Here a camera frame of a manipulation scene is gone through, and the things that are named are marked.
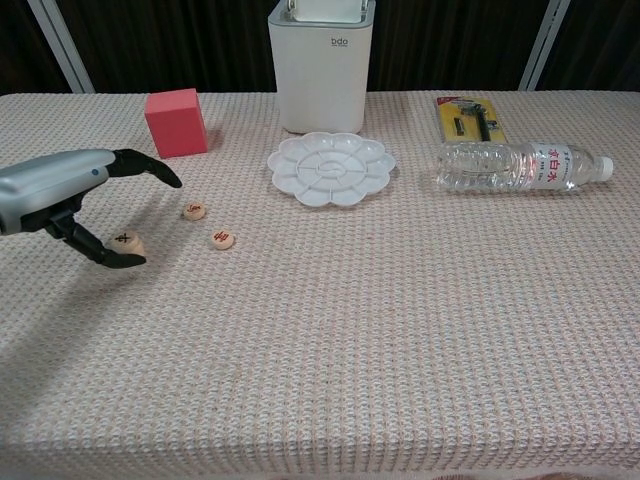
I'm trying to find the white lidded desktop bin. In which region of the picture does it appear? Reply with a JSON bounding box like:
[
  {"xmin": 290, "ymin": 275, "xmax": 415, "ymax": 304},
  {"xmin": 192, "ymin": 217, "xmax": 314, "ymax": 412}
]
[{"xmin": 267, "ymin": 0, "xmax": 377, "ymax": 135}]

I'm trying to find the red cube block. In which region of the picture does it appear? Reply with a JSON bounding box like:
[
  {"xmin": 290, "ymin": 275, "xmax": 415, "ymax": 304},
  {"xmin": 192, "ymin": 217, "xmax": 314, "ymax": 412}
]
[{"xmin": 143, "ymin": 88, "xmax": 209, "ymax": 160}]

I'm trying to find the clear plastic water bottle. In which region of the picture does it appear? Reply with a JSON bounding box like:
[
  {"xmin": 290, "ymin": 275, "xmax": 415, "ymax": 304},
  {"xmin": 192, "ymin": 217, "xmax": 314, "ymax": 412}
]
[{"xmin": 435, "ymin": 140, "xmax": 615, "ymax": 194}]

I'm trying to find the white flower paint palette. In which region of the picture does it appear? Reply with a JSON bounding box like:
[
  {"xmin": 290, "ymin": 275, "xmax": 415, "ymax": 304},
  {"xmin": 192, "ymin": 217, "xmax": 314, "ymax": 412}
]
[{"xmin": 266, "ymin": 131, "xmax": 397, "ymax": 208}]

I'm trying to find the razor in yellow blister pack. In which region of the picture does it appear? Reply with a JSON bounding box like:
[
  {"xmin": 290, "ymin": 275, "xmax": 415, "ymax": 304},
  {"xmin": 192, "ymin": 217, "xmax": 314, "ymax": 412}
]
[{"xmin": 432, "ymin": 96, "xmax": 510, "ymax": 146}]

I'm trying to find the beige woven tablecloth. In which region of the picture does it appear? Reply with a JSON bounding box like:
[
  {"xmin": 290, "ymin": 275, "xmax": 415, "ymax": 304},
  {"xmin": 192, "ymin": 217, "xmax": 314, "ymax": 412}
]
[{"xmin": 0, "ymin": 91, "xmax": 640, "ymax": 480}]

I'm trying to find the aluminium frame post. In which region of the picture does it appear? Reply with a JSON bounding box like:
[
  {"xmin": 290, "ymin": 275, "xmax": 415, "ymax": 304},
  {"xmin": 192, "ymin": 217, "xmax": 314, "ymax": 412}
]
[
  {"xmin": 26, "ymin": 0, "xmax": 96, "ymax": 95},
  {"xmin": 518, "ymin": 0, "xmax": 572, "ymax": 92}
]

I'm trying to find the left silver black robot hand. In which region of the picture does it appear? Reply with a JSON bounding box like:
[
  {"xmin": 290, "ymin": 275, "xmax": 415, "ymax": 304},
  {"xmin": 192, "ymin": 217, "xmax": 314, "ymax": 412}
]
[{"xmin": 0, "ymin": 148, "xmax": 184, "ymax": 270}]

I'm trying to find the black pleated curtain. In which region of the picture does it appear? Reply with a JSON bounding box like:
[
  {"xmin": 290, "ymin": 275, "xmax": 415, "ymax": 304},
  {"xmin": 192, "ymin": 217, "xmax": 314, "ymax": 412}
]
[{"xmin": 0, "ymin": 0, "xmax": 640, "ymax": 96}]

